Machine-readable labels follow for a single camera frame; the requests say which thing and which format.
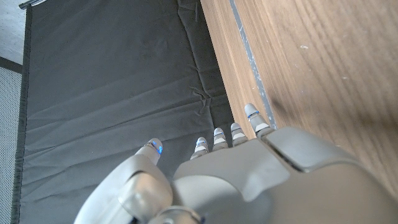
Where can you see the black backdrop curtain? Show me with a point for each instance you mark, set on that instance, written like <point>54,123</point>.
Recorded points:
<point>109,77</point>

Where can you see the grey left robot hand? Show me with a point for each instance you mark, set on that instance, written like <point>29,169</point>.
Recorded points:
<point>248,186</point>

